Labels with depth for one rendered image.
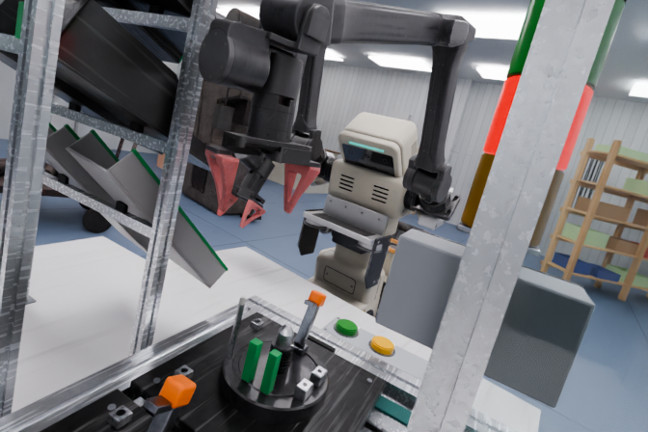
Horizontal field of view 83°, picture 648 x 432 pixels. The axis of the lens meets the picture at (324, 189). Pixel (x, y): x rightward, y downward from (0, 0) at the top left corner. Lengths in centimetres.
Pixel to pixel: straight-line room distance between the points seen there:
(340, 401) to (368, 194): 72
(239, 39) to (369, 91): 932
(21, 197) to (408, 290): 35
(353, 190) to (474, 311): 95
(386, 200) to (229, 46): 80
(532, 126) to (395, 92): 918
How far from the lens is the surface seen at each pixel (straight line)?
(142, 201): 55
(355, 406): 55
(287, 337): 50
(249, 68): 43
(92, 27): 49
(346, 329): 69
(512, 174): 23
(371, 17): 58
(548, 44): 24
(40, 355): 76
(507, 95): 26
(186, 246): 61
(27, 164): 42
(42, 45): 42
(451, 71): 86
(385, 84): 958
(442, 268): 27
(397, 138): 106
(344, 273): 121
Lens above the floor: 130
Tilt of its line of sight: 9 degrees down
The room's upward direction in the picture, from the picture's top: 14 degrees clockwise
